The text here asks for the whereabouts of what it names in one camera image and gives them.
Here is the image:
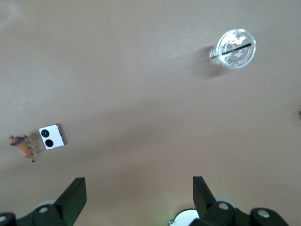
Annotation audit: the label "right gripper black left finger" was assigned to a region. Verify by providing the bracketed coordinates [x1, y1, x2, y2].
[0, 177, 87, 226]

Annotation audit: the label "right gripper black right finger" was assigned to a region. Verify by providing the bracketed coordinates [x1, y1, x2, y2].
[191, 175, 289, 226]

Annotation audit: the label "brown lion statue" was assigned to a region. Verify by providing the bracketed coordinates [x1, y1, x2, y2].
[8, 134, 38, 164]

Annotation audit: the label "lilac flip phone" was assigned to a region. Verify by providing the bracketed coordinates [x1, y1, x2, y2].
[39, 123, 67, 151]

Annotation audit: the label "black drinking straw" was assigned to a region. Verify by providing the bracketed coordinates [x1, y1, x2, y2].
[211, 42, 253, 58]

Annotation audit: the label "clear plastic cup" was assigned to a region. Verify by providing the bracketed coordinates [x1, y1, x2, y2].
[209, 28, 257, 69]

